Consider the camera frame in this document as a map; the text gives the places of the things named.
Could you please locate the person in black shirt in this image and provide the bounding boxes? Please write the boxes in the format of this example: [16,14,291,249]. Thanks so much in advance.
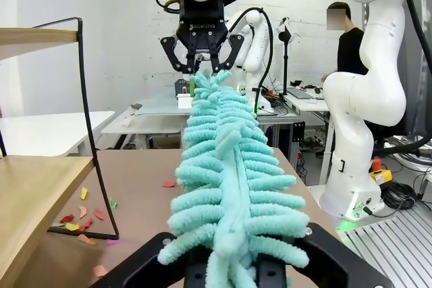
[325,1,371,82]

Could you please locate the coiled black cables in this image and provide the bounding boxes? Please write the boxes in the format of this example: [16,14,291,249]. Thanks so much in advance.
[380,181,419,210]

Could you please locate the small white box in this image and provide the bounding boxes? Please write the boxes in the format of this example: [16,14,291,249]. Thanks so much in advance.
[176,94,194,111]

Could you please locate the ribbed aluminium base plate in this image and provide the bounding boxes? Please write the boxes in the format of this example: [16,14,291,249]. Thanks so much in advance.
[337,200,432,288]

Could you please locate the large white side table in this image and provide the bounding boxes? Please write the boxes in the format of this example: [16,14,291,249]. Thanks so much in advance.
[0,110,116,158]

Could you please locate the red yellow emergency stop button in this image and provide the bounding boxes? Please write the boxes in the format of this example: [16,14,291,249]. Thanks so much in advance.
[369,156,394,187]

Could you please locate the teal microfiber duster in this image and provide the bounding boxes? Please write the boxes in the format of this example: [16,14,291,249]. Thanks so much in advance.
[157,69,310,288]

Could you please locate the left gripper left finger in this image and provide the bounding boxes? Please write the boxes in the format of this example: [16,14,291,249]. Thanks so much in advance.
[89,232,190,288]

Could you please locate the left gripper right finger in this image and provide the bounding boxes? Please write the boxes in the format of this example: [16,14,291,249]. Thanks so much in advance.
[286,221,396,288]

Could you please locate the grey laptop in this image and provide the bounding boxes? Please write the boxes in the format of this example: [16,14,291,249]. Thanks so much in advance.
[286,87,317,99]

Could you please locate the black frame wooden two-tier shelf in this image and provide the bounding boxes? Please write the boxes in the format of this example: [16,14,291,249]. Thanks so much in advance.
[0,16,121,288]

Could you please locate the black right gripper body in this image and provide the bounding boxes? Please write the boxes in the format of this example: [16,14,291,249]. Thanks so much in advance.
[177,0,227,55]

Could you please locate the light teal background table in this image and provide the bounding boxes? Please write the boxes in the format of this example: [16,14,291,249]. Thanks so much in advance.
[101,94,190,136]

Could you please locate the white background desk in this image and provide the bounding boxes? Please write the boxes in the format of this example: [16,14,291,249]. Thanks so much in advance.
[283,94,333,114]

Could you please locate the black camera stand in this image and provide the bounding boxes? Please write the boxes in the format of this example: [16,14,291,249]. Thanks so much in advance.
[276,16,298,97]

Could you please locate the black background robot cable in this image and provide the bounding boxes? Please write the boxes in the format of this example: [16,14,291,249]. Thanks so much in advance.
[248,6,273,113]

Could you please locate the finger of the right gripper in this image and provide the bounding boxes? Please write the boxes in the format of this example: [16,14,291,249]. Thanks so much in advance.
[211,33,246,75]
[159,34,198,97]

